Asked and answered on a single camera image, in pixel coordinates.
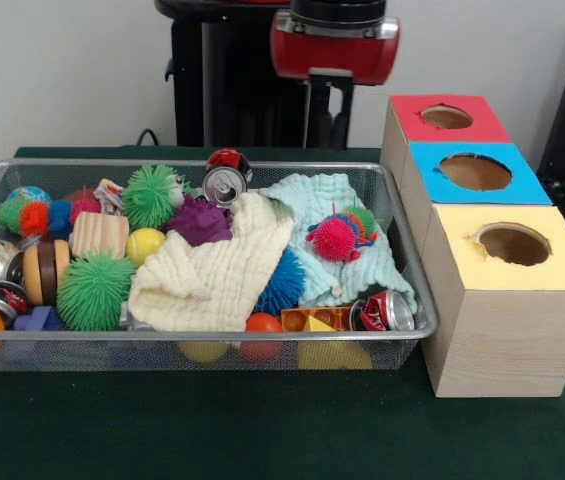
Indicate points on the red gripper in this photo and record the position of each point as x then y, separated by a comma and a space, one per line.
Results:
337, 55

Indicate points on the wooden box three holes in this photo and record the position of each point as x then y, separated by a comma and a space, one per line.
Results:
502, 340

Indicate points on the mint waffle cloth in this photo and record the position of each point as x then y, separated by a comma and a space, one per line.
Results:
319, 195

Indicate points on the pink spiky rubber toy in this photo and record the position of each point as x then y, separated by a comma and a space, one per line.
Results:
331, 235

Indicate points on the uncrushed red soda can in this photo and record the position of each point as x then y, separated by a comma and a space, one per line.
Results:
222, 186

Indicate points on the purple spiky rubber toy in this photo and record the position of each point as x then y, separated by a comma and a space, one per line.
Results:
197, 220

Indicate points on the green puffer toy white face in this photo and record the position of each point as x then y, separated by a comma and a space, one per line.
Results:
151, 195

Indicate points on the crushed red soda can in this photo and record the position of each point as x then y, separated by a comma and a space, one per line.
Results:
383, 310

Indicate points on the cream waffle cloth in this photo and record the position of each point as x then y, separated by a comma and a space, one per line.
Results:
212, 285

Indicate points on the plain green puffer ball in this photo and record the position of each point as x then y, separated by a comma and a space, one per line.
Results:
93, 290

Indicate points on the multicoloured fuzzy caterpillar toy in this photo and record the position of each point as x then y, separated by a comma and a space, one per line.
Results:
33, 220

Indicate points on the wooden toy burger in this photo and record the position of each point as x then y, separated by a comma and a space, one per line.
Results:
36, 272

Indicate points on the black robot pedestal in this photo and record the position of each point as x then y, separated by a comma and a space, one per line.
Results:
237, 75

